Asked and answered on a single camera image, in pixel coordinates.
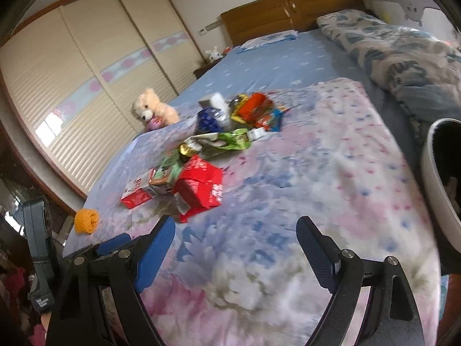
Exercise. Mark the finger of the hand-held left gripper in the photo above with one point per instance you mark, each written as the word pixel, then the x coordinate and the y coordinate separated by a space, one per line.
pixel 113 243

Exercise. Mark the small white box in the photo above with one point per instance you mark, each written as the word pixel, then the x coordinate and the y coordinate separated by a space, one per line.
pixel 256 134

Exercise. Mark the blue snack packet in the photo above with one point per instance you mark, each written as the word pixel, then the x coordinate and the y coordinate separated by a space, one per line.
pixel 208 119

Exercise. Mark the green drink carton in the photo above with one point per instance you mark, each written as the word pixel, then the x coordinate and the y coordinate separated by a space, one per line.
pixel 167 169

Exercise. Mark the blue and orange wrapper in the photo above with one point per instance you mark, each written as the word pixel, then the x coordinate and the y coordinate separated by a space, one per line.
pixel 274 119

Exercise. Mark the red and white carton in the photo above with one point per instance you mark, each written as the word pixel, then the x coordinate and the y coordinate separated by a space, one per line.
pixel 135 193

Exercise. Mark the wooden headboard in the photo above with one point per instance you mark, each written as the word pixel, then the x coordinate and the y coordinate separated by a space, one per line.
pixel 281 10

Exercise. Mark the red snack bag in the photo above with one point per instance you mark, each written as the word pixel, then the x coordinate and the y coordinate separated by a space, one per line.
pixel 198 187

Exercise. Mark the red snack packet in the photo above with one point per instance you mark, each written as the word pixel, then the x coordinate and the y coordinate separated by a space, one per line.
pixel 254 106

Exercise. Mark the pink floral blanket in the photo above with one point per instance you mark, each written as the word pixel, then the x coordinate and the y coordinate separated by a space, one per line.
pixel 295 187

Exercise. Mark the cream teddy bear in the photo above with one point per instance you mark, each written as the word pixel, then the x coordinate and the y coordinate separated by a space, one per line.
pixel 160 110

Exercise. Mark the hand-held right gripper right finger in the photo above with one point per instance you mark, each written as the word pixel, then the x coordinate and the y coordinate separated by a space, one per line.
pixel 317 256

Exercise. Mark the beige sliding door wardrobe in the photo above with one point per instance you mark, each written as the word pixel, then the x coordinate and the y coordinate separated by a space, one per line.
pixel 83 79

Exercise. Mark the blue and white pillow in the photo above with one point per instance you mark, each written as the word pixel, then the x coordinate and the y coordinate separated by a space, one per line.
pixel 266 40

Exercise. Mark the white trash bin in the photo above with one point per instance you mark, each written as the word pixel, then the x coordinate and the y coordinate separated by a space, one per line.
pixel 437 194

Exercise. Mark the white rabbit plush toy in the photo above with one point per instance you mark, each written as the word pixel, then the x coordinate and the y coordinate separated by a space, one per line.
pixel 213 54

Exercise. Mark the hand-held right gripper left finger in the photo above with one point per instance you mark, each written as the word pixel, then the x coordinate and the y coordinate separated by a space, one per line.
pixel 155 252

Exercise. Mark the green wrapper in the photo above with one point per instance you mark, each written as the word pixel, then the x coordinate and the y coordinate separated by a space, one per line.
pixel 230 140

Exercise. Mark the gold foil wrapper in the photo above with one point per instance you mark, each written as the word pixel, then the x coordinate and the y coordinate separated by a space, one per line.
pixel 186 149

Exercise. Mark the blue patterned quilt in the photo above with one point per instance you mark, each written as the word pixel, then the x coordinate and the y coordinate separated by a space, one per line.
pixel 396 54

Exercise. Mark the white wall switch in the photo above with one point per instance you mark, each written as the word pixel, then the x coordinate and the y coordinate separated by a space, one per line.
pixel 203 31

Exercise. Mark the white tissue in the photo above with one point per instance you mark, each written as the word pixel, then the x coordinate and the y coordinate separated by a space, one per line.
pixel 216 100

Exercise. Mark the bed with blue sheet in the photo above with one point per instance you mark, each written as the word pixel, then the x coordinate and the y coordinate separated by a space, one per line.
pixel 270 68

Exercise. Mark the orange spiky ball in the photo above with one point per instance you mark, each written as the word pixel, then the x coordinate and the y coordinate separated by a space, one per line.
pixel 86 220

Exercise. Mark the cartoon wall cushion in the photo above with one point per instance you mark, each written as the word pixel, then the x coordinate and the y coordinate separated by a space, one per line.
pixel 407 7

